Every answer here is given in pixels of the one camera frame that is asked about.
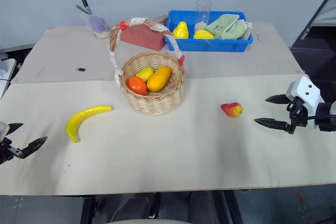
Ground green folded cloth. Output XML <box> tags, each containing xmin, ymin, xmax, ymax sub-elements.
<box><xmin>205</xmin><ymin>14</ymin><xmax>248</xmax><ymax>41</ymax></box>

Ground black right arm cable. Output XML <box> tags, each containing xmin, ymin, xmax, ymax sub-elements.
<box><xmin>305</xmin><ymin>114</ymin><xmax>336</xmax><ymax>122</ymax></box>

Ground red brick block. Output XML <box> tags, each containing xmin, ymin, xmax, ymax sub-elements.
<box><xmin>118</xmin><ymin>15</ymin><xmax>169</xmax><ymax>51</ymax></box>

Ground red and yellow toy peach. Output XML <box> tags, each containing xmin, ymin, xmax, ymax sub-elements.
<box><xmin>220</xmin><ymin>102</ymin><xmax>244</xmax><ymax>119</ymax></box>

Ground metal tool in measuring cup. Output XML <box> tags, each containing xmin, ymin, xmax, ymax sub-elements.
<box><xmin>75</xmin><ymin>4</ymin><xmax>93</xmax><ymax>16</ymax></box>

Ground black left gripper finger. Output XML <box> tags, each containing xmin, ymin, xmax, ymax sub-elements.
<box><xmin>19</xmin><ymin>136</ymin><xmax>49</xmax><ymax>160</ymax></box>
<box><xmin>7</xmin><ymin>122</ymin><xmax>24</xmax><ymax>135</ymax></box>

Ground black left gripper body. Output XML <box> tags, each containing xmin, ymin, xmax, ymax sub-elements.
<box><xmin>0</xmin><ymin>137</ymin><xmax>22</xmax><ymax>166</ymax></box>

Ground orange tangerine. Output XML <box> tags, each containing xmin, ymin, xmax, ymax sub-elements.
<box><xmin>126</xmin><ymin>76</ymin><xmax>148</xmax><ymax>96</ymax></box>

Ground wicker basket with taped handle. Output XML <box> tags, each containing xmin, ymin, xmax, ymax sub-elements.
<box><xmin>109</xmin><ymin>18</ymin><xmax>186</xmax><ymax>116</ymax></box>

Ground blue plastic bin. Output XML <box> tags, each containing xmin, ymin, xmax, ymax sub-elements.
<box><xmin>164</xmin><ymin>10</ymin><xmax>255</xmax><ymax>52</ymax></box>

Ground large orange-yellow toy mango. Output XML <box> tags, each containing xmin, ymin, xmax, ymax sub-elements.
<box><xmin>146</xmin><ymin>66</ymin><xmax>173</xmax><ymax>93</ymax></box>

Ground yellow toy starfruit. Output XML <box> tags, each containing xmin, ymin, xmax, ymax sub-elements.
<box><xmin>193</xmin><ymin>29</ymin><xmax>215</xmax><ymax>40</ymax></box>

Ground yellow toy banana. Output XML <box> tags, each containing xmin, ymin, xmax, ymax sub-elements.
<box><xmin>65</xmin><ymin>105</ymin><xmax>114</xmax><ymax>144</ymax></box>

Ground black cabinet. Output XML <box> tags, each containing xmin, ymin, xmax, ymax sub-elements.
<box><xmin>290</xmin><ymin>0</ymin><xmax>336</xmax><ymax>78</ymax></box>

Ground clear plastic cup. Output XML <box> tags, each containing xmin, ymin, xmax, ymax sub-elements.
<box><xmin>195</xmin><ymin>0</ymin><xmax>213</xmax><ymax>31</ymax></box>

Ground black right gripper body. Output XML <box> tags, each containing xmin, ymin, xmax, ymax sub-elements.
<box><xmin>286</xmin><ymin>97</ymin><xmax>308</xmax><ymax>135</ymax></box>

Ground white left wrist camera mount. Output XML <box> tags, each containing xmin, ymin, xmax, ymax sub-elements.
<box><xmin>0</xmin><ymin>121</ymin><xmax>11</xmax><ymax>141</ymax></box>

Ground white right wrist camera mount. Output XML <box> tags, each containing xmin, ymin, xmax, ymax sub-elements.
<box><xmin>285</xmin><ymin>75</ymin><xmax>326</xmax><ymax>130</ymax></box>

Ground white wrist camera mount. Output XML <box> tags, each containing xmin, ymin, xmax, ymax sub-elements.
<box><xmin>285</xmin><ymin>75</ymin><xmax>326</xmax><ymax>130</ymax></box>
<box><xmin>0</xmin><ymin>121</ymin><xmax>11</xmax><ymax>141</ymax></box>

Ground small yellow lemon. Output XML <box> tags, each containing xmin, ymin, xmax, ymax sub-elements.
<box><xmin>135</xmin><ymin>66</ymin><xmax>155</xmax><ymax>83</ymax></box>

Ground clear measuring cup purple contents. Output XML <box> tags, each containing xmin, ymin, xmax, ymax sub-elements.
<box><xmin>79</xmin><ymin>4</ymin><xmax>112</xmax><ymax>39</ymax></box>

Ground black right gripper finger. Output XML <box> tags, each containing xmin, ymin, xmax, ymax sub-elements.
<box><xmin>265</xmin><ymin>93</ymin><xmax>290</xmax><ymax>104</ymax></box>
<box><xmin>254</xmin><ymin>118</ymin><xmax>292</xmax><ymax>132</ymax></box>

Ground yellow toy pear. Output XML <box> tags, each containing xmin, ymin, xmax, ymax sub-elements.
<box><xmin>172</xmin><ymin>21</ymin><xmax>190</xmax><ymax>39</ymax></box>

